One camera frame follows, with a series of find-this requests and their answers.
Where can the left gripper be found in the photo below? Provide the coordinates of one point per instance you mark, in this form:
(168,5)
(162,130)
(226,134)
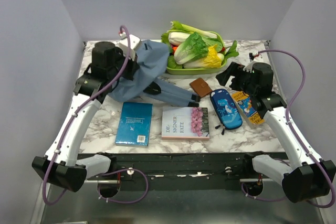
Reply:
(133,65)

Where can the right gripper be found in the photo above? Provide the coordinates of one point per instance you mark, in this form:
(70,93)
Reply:
(234,68)

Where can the blue student backpack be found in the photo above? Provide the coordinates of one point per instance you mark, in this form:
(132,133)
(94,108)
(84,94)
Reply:
(152,61)

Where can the brown leather wallet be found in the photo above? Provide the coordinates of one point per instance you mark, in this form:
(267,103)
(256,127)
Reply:
(200,87)

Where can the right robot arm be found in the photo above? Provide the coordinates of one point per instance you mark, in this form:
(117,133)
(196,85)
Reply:
(307,175)

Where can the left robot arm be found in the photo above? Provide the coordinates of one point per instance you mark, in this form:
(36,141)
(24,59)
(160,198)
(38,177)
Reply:
(59,166)

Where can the green vegetable tray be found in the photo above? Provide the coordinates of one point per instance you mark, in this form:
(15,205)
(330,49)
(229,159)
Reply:
(209,42)

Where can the yellow napa cabbage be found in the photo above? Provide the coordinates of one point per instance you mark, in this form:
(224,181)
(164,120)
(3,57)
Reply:
(213,59)

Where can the spinach bunch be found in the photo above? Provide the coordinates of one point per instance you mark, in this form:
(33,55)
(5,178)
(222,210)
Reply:
(232,51)

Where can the blue dinosaur pencil case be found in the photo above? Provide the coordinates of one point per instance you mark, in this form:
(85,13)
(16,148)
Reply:
(226,110)

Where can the orange blue children's book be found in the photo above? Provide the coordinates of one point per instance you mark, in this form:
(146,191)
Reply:
(248,113)

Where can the green bok choy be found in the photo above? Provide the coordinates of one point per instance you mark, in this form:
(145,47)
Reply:
(171,63)

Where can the green napa cabbage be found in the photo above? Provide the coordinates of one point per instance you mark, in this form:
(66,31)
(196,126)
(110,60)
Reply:
(192,49)

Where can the orange carrot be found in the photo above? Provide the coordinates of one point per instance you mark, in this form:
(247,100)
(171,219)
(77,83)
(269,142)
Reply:
(174,49)

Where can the celery stalk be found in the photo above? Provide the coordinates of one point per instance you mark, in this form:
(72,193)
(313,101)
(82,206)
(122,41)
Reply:
(175,25)

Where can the teal blue book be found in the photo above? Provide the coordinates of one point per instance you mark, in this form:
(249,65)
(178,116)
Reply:
(134,125)

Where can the designer fate flower book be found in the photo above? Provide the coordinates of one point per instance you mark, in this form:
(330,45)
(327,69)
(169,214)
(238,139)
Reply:
(185,123)

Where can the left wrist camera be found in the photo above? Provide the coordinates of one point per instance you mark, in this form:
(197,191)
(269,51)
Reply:
(129,47)

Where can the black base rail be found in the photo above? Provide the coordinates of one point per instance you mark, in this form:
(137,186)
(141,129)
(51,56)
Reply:
(180,171)

